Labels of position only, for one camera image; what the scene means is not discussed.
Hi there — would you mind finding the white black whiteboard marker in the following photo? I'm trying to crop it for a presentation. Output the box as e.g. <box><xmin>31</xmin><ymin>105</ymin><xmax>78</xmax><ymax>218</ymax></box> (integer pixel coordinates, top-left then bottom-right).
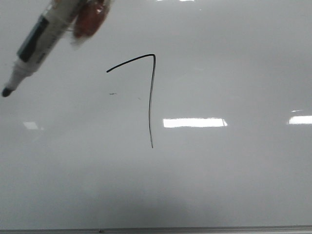
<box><xmin>1</xmin><ymin>0</ymin><xmax>87</xmax><ymax>97</ymax></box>

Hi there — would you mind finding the white glossy whiteboard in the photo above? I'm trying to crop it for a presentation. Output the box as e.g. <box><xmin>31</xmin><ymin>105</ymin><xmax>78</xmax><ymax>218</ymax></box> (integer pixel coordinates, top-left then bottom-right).
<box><xmin>0</xmin><ymin>0</ymin><xmax>312</xmax><ymax>229</ymax></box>

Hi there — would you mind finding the grey aluminium whiteboard frame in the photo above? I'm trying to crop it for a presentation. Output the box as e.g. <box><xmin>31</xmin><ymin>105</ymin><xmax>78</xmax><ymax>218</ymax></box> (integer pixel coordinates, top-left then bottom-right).
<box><xmin>0</xmin><ymin>225</ymin><xmax>312</xmax><ymax>234</ymax></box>

